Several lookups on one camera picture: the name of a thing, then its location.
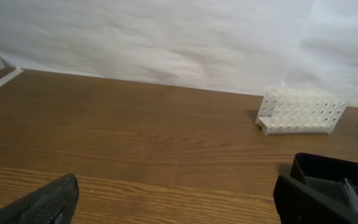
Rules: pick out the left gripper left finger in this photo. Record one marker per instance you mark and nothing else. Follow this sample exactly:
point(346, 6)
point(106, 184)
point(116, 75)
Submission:
point(45, 202)

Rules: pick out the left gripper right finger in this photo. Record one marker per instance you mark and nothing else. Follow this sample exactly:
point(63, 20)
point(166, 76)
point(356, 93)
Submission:
point(303, 205)

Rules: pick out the clear test tube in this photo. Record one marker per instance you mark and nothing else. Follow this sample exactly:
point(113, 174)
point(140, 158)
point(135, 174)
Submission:
point(352, 196)

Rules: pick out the black tray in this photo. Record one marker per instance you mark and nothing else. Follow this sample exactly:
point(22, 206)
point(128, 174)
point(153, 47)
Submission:
point(322, 168)

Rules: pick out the white test tube rack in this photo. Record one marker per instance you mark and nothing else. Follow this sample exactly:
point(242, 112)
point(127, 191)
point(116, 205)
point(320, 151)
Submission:
point(300, 112)

